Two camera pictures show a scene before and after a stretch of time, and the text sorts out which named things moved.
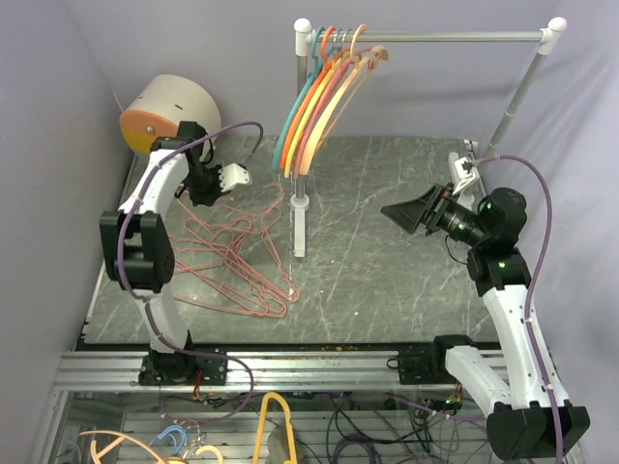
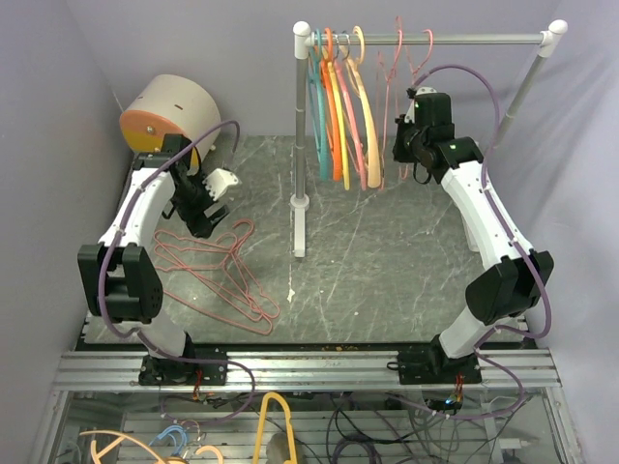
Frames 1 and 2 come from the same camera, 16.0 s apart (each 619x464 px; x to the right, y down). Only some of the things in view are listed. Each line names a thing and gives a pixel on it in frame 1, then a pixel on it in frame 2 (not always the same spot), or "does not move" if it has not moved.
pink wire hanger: (220, 270) -> (414, 73)
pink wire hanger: (290, 289) -> (387, 101)
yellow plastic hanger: (314, 104) -> (339, 116)
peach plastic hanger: (374, 55) -> (363, 107)
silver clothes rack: (304, 37) does not move
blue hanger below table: (180, 435) does not move
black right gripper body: (452, 217) -> (406, 148)
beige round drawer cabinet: (157, 109) does not move
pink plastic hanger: (349, 57) -> (350, 112)
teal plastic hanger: (318, 66) -> (319, 111)
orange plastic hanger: (326, 67) -> (329, 86)
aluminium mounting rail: (120, 373) does not move
